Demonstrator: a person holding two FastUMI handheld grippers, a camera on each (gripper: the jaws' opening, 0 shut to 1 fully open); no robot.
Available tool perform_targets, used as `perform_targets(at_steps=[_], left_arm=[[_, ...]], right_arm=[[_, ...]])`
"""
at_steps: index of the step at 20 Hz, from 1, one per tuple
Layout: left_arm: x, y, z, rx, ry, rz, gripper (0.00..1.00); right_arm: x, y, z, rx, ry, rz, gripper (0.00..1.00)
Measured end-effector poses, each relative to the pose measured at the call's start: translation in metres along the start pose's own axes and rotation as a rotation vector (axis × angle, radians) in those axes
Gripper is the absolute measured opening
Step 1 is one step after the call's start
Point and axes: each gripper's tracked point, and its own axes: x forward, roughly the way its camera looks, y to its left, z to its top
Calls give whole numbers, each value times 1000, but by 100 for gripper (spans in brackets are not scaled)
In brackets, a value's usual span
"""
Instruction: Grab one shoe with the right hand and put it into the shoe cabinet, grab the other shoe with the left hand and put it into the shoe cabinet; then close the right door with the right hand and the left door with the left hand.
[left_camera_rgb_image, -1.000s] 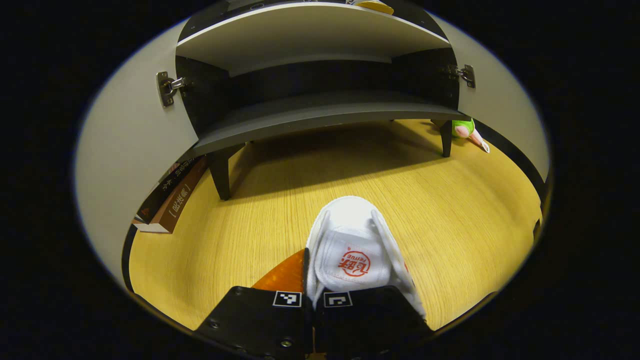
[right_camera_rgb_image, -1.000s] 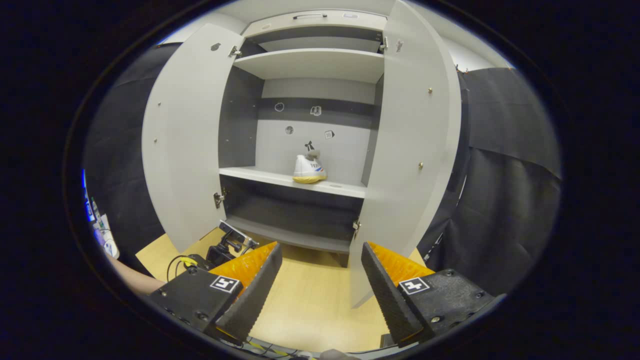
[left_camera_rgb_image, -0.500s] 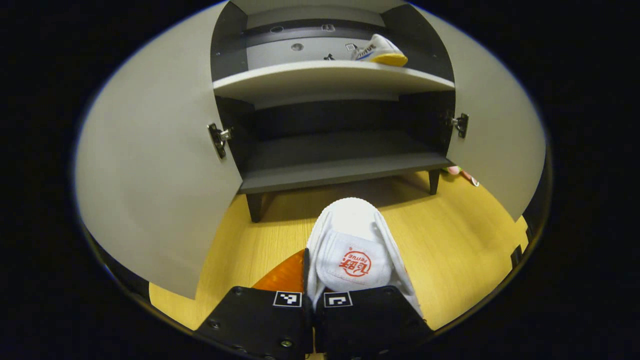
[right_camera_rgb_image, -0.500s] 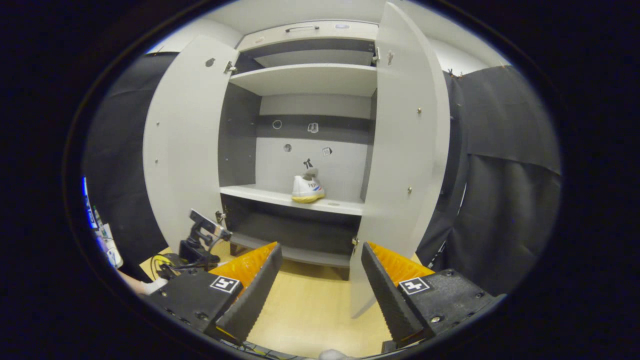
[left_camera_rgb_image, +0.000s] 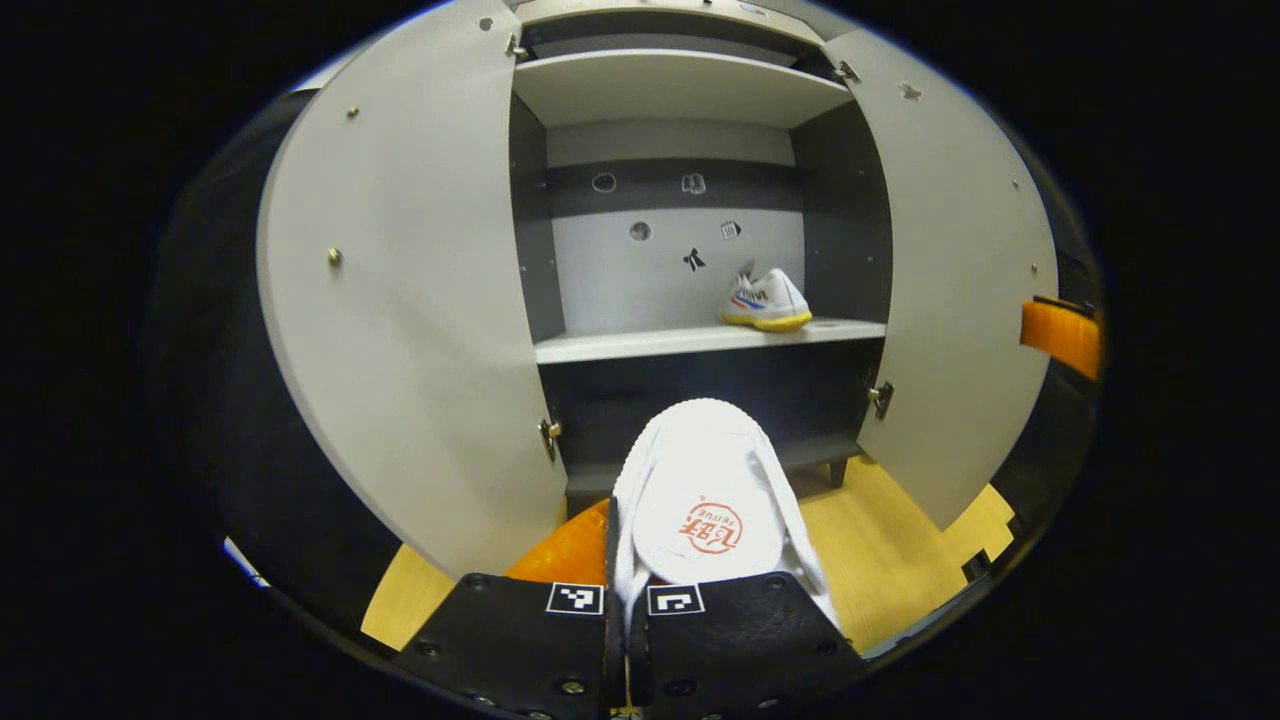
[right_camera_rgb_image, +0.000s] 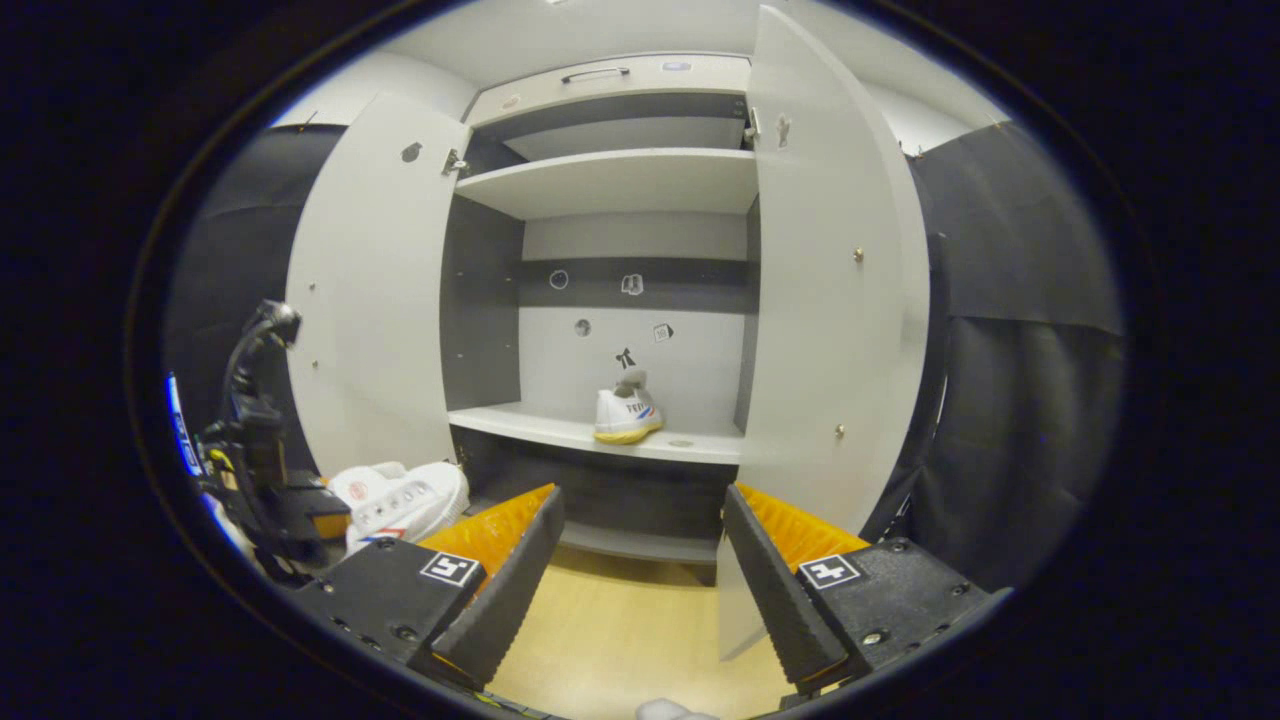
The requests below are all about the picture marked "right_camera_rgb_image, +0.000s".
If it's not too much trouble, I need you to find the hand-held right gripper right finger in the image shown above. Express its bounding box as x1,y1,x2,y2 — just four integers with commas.
722,484,1013,698

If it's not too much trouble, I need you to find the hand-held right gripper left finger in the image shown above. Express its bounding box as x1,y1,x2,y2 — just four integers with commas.
290,484,566,691

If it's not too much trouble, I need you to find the white sneaker shoe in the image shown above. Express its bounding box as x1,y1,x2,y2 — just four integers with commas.
326,460,471,556
593,368,665,446

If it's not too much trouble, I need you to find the light grey cabinet door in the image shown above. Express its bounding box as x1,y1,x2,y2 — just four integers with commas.
285,92,473,479
716,5,933,661

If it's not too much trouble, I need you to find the light grey cabinet drawer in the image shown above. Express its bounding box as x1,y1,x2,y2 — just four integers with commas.
465,53,753,126

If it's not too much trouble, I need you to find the black backdrop cloth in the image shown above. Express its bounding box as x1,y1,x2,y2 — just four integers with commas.
165,120,1126,591

